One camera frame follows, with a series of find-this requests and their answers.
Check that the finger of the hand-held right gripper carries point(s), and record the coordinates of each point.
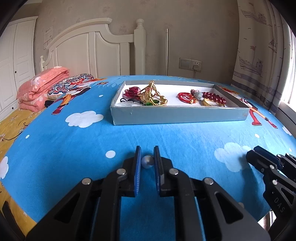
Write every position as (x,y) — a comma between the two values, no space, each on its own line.
(289,164)
(259,162)

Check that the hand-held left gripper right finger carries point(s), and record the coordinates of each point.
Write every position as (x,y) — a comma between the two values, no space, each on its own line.
(157,171)

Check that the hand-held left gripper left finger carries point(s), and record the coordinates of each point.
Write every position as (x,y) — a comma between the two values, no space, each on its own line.
(138,171)

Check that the white pearl bead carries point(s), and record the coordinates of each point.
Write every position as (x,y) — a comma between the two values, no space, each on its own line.
(147,162)

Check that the grey cardboard box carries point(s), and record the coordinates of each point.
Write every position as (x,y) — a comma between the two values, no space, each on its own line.
(180,115)

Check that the red flower brooch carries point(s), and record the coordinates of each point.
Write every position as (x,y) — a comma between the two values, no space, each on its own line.
(133,91)

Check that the pale jade pendant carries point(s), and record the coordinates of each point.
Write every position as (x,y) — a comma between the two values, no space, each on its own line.
(197,94)

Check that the grey window sill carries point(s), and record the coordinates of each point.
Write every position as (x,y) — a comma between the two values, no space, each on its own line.
(288,120)

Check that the gold bangle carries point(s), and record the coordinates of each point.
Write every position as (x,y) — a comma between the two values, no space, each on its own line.
(207,103)

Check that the gold openwork brooch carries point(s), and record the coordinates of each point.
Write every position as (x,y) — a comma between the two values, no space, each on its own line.
(151,87)

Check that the window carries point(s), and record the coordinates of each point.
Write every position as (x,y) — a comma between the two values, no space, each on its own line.
(292,69)

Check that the patterned round pillow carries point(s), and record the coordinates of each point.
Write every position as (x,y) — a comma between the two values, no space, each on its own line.
(67,87)

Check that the ship print curtain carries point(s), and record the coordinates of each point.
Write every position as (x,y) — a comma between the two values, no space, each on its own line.
(254,46)

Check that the metal pole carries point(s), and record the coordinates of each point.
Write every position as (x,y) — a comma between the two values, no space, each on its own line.
(166,53)

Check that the folded pink quilt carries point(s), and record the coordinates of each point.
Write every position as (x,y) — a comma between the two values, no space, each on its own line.
(39,85)

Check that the yellow floral bed sheet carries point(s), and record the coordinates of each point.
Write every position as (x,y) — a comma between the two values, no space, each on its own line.
(11,125)

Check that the white wooden headboard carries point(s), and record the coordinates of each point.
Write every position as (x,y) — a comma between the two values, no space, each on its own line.
(76,51)

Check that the white wardrobe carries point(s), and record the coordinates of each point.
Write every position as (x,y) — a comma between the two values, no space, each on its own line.
(20,58)

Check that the wall switch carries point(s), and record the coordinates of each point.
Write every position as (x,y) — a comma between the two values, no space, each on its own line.
(185,63)

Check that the wall socket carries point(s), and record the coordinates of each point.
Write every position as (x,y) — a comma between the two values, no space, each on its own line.
(196,61)

